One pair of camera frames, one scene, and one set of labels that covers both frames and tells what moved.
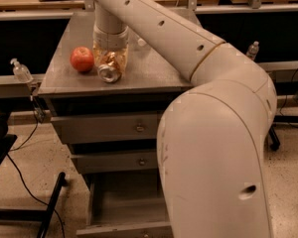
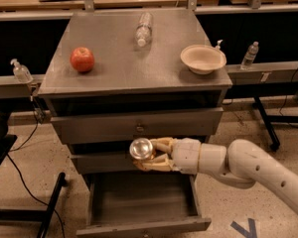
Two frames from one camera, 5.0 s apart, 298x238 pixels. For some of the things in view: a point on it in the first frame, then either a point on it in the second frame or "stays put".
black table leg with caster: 275,141 stays put
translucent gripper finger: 99,55 -> 162,163
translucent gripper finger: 121,58 -> 165,144
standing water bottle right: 253,50 stays put
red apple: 81,59 stays put
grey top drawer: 99,128 stays put
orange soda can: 110,70 -> 141,149
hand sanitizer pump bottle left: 21,71 stays put
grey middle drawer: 96,163 stays put
